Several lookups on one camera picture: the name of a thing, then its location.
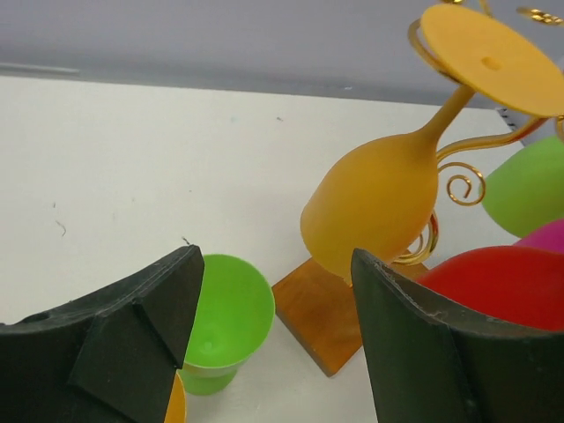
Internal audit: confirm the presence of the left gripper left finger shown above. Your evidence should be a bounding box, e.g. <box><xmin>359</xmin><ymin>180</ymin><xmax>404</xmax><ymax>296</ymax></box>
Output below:
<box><xmin>1</xmin><ymin>245</ymin><xmax>204</xmax><ymax>422</ymax></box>

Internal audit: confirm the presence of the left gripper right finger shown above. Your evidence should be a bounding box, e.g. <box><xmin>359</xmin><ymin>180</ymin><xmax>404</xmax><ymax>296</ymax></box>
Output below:
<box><xmin>351</xmin><ymin>249</ymin><xmax>563</xmax><ymax>422</ymax></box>

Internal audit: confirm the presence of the orange wine glass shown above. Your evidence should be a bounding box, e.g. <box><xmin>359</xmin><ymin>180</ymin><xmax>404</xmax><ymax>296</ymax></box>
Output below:
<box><xmin>300</xmin><ymin>2</ymin><xmax>563</xmax><ymax>279</ymax></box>
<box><xmin>164</xmin><ymin>373</ymin><xmax>187</xmax><ymax>423</ymax></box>

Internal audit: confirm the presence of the red wine glass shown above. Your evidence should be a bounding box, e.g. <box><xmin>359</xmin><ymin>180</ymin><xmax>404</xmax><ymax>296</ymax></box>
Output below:
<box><xmin>418</xmin><ymin>246</ymin><xmax>563</xmax><ymax>331</ymax></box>

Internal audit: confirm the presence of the green wine glass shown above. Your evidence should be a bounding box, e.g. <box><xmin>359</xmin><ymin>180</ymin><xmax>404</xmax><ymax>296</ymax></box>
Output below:
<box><xmin>179</xmin><ymin>254</ymin><xmax>276</xmax><ymax>396</ymax></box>
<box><xmin>482</xmin><ymin>136</ymin><xmax>563</xmax><ymax>238</ymax></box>

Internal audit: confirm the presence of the magenta wine glass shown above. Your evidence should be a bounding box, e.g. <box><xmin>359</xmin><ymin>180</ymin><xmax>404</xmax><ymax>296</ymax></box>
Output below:
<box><xmin>515</xmin><ymin>219</ymin><xmax>564</xmax><ymax>254</ymax></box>

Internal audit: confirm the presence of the wooden rack base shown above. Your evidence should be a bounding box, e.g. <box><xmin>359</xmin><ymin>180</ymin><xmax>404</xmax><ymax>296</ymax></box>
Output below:
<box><xmin>273</xmin><ymin>249</ymin><xmax>449</xmax><ymax>397</ymax></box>

